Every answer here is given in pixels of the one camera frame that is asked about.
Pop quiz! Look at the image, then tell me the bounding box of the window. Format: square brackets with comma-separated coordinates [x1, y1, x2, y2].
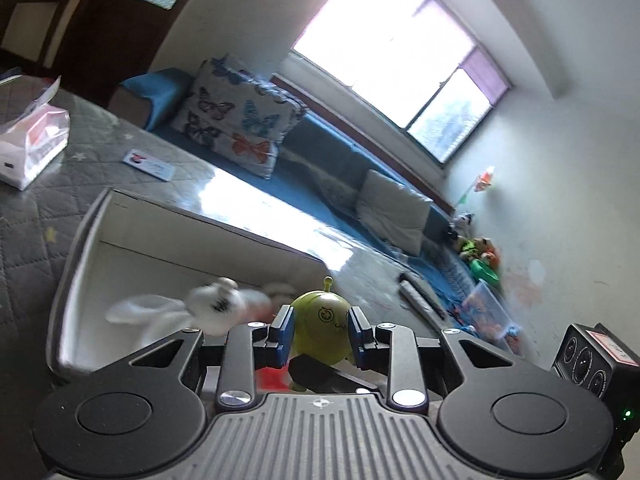
[290, 0, 512, 164]

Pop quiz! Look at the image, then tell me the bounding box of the blue sofa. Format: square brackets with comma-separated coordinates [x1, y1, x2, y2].
[117, 67, 526, 357]

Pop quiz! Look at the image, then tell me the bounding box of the dark wooden chair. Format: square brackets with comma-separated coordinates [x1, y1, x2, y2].
[0, 0, 77, 68]

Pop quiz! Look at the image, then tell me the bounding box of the green round toy figure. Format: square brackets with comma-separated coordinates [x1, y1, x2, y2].
[289, 276, 354, 394]

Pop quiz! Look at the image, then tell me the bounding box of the butterfly print pillow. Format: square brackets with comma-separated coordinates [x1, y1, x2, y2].
[170, 57, 301, 181]
[220, 53, 310, 135]

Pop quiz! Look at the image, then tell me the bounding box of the panda plush toy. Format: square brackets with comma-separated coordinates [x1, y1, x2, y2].
[447, 212, 476, 242]

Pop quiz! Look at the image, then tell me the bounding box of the black remote control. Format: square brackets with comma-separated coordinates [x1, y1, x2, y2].
[398, 272, 449, 320]

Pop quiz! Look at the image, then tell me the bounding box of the white remote control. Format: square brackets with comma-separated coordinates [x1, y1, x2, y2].
[399, 280, 444, 334]

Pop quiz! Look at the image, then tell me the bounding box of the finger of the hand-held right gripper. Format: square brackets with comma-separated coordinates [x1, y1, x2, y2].
[290, 354, 383, 394]

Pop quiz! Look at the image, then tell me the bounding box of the white tissue pack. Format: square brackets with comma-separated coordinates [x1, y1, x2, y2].
[0, 77, 71, 192]

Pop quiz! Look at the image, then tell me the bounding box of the green plastic bowl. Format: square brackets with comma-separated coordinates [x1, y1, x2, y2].
[469, 257, 502, 284]

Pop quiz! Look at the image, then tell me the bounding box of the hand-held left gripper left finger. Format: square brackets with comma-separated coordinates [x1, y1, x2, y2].
[129, 305, 296, 408]

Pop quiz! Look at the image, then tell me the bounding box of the white pillow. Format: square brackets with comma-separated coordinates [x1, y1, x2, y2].
[354, 170, 435, 257]

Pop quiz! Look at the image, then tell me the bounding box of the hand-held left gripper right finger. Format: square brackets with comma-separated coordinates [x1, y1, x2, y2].
[348, 306, 506, 408]

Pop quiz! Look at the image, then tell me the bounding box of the red round toy figure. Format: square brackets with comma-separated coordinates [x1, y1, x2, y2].
[254, 364, 292, 392]

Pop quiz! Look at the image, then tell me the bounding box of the white printed card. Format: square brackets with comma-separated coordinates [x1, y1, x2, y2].
[121, 148, 176, 182]

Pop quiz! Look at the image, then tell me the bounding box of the black cardboard box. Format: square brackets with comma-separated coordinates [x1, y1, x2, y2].
[45, 187, 332, 377]

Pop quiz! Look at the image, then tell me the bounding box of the dark wooden door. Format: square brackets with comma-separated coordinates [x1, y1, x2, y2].
[75, 0, 212, 107]

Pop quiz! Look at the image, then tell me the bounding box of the clear plastic storage box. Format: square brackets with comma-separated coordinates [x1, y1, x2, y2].
[460, 280, 516, 347]

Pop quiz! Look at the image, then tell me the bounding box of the colourful pinwheel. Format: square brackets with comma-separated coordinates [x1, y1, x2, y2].
[457, 166, 497, 206]

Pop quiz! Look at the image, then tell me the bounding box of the white plush rabbit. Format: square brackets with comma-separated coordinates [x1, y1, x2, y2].
[105, 277, 275, 347]

